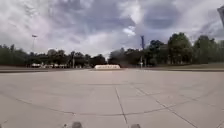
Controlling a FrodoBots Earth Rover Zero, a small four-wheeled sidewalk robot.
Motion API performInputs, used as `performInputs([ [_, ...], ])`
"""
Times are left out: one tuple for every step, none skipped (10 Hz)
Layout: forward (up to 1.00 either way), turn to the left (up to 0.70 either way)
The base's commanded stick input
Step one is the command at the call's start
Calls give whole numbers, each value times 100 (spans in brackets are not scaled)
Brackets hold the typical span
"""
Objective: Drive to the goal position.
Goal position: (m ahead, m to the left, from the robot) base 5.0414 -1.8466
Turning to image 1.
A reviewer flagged tall dark pole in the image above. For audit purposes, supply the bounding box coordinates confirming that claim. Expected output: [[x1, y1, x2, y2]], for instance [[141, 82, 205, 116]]
[[140, 35, 146, 69]]

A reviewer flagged robot's own part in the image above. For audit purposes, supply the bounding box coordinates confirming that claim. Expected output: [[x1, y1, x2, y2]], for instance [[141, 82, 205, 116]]
[[130, 123, 142, 128], [70, 121, 83, 128]]

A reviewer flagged pale paved plaza ground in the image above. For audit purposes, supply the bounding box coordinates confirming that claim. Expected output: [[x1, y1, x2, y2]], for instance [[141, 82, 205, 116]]
[[0, 68, 224, 128]]

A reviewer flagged grey building with window rows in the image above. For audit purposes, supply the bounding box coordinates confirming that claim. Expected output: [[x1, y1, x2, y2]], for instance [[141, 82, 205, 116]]
[[217, 4, 224, 29]]

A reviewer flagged row of trees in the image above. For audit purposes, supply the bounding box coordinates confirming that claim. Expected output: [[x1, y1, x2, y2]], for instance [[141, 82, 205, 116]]
[[0, 31, 224, 69]]

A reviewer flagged floodlight pole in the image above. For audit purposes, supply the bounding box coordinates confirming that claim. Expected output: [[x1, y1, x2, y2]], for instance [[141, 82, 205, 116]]
[[30, 34, 39, 64]]

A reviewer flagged low raised bed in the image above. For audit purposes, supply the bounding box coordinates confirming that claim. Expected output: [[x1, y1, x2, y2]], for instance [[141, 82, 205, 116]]
[[0, 65, 96, 74], [143, 62, 224, 72]]

